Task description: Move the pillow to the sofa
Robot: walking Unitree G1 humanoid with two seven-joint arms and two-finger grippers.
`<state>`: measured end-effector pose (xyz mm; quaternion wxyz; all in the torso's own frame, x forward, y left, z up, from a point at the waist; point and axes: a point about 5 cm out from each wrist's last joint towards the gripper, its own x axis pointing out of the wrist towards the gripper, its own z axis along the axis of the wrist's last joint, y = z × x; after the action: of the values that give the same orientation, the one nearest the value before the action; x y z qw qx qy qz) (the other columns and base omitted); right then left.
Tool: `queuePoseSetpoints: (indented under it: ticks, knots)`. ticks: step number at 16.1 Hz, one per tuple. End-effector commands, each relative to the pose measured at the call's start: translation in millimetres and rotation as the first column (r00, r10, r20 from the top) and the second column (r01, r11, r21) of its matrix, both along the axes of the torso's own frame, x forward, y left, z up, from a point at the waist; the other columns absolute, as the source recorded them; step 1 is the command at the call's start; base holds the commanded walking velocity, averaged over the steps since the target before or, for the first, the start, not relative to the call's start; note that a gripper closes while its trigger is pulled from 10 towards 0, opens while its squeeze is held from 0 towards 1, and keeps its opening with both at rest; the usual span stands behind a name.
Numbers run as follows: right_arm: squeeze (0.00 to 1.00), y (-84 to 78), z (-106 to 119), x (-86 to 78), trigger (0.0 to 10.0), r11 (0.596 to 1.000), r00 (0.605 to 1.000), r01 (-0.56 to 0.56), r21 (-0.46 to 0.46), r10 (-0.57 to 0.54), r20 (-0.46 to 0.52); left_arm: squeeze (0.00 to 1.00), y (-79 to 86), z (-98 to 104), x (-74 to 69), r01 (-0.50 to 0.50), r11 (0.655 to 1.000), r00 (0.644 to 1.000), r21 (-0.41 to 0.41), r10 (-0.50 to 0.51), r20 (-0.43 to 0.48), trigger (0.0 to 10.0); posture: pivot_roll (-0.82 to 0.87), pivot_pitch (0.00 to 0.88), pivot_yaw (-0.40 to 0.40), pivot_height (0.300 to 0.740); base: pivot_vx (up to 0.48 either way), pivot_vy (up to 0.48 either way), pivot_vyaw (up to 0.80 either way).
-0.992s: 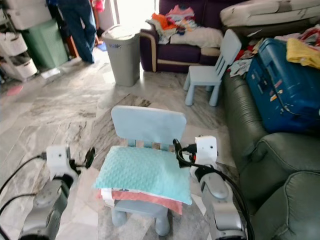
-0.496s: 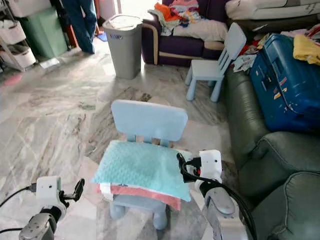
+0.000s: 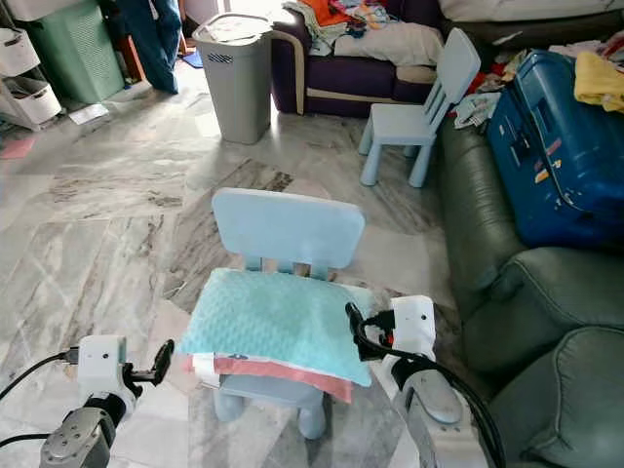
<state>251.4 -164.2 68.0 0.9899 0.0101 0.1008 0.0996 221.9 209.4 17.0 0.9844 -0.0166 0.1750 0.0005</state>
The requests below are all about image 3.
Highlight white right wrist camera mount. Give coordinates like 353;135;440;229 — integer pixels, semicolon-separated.
388;294;438;358

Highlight light blue child chair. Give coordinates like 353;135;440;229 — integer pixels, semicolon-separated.
359;27;483;189
211;187;368;442

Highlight yellow cloth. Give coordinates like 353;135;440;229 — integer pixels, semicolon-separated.
573;51;624;113

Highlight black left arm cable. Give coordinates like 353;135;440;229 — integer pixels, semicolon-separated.
0;348;82;449

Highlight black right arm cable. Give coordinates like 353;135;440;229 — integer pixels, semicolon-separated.
351;312;508;468

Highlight white paper sheet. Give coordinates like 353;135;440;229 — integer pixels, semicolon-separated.
66;101;111;126

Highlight grey laundry bin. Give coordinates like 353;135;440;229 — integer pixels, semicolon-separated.
191;13;274;146

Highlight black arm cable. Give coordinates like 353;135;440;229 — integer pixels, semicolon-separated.
0;348;82;449
351;312;508;468

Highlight red and white clothes heap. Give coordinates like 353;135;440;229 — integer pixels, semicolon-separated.
453;47;537;131

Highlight white storage rack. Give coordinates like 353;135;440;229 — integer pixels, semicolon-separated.
0;27;61;133

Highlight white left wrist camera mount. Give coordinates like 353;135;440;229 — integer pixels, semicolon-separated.
76;334;130;399

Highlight green leather sofa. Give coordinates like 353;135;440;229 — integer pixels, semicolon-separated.
437;115;624;468

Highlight cream blanket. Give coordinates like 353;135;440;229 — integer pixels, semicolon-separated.
330;21;446;67

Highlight teal fleece pillow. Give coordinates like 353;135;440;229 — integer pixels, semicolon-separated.
177;268;376;389

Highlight colourful clothes pile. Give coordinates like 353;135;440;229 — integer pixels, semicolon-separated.
292;0;391;56

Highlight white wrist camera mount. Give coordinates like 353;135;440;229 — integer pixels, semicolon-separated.
388;294;438;358
76;334;130;399

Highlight green laundry basket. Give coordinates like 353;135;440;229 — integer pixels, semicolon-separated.
24;0;126;108

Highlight blue suitcase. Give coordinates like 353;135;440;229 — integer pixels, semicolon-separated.
486;49;624;251

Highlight pink floor item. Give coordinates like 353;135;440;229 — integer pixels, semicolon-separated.
0;136;36;162

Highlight purple sofa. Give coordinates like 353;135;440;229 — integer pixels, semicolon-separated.
269;0;445;120

